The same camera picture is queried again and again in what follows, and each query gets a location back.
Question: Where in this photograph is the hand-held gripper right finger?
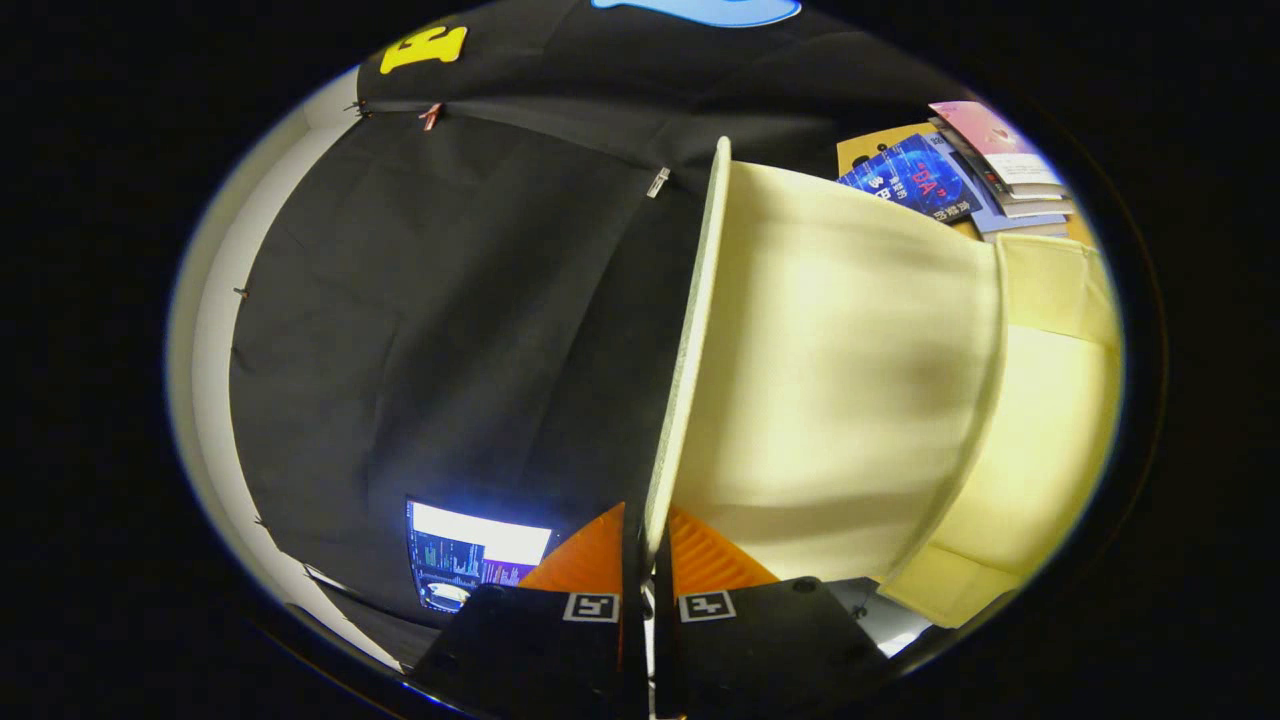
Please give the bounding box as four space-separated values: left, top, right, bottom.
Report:
650 505 893 720

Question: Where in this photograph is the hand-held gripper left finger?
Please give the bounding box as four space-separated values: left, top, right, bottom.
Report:
410 500 649 720

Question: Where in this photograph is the cream fabric storage box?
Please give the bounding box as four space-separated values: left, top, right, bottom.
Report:
643 135 1127 631

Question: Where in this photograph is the computer monitor screen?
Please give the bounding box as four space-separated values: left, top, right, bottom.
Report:
405 497 555 614

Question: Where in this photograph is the black backdrop cloth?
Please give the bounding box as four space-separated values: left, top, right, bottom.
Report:
228 0 1001 646

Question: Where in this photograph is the light blue book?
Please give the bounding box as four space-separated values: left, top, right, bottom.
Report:
960 150 1071 241

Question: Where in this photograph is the dark blue book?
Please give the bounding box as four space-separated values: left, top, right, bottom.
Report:
838 133 987 227

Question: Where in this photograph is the grey book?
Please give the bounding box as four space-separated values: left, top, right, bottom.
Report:
932 120 1079 219

